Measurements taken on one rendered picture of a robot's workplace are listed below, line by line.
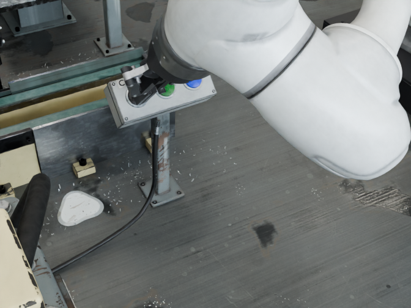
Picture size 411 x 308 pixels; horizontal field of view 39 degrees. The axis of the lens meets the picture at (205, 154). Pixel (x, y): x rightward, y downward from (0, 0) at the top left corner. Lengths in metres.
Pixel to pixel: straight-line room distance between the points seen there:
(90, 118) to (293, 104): 0.62
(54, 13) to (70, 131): 0.57
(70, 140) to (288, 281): 0.48
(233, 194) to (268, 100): 0.58
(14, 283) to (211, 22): 0.28
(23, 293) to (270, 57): 0.31
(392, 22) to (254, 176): 0.59
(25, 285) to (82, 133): 0.76
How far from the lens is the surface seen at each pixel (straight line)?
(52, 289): 0.58
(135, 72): 0.75
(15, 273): 0.41
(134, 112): 0.92
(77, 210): 1.12
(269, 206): 1.13
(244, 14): 0.52
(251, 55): 0.55
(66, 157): 1.16
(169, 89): 0.94
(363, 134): 0.58
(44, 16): 1.63
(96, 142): 1.16
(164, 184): 1.11
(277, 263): 1.05
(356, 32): 0.62
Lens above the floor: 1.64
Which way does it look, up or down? 44 degrees down
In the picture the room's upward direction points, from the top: 4 degrees clockwise
